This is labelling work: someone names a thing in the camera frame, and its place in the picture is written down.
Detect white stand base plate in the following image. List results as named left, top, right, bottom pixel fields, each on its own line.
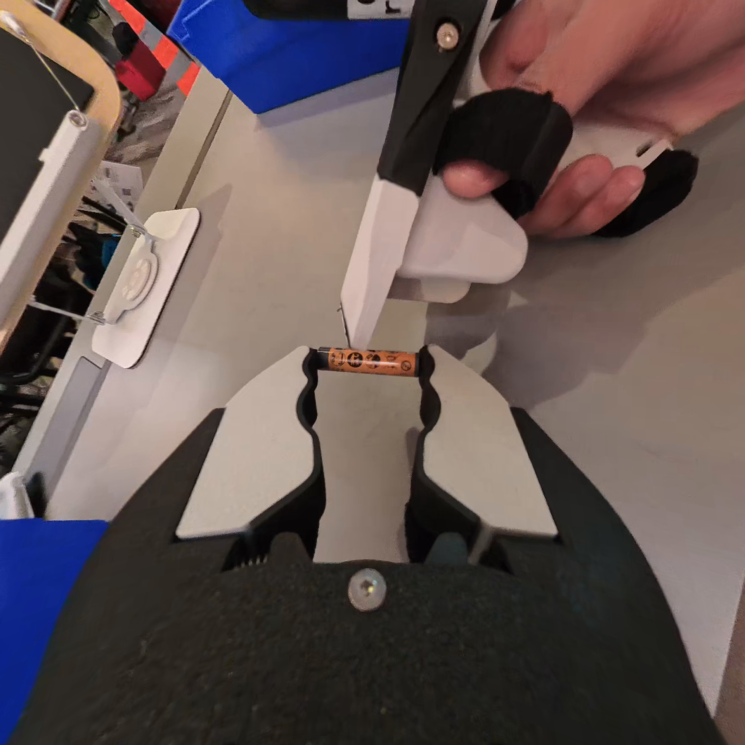
left=90, top=206, right=203, bottom=371

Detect red storage bin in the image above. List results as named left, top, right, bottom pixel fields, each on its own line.
left=112, top=42, right=168, bottom=101

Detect white mounting bar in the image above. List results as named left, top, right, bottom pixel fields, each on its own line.
left=0, top=109, right=113, bottom=320

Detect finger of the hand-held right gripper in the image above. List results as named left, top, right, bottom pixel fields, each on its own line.
left=338, top=176, right=421, bottom=351

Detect person's right hand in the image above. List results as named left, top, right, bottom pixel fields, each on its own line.
left=441, top=0, right=745, bottom=241

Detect orange battery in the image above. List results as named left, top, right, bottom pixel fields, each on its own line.
left=315, top=346, right=421, bottom=377

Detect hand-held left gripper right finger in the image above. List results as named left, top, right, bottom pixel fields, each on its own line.
left=405, top=343, right=560, bottom=539

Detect printed paper sheets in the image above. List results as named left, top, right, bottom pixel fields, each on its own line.
left=92, top=161, right=144, bottom=214

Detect blue storage bin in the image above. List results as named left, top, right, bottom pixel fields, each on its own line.
left=0, top=518, right=113, bottom=745
left=166, top=0, right=412, bottom=115

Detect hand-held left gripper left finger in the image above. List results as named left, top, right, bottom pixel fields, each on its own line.
left=175, top=345, right=327, bottom=540

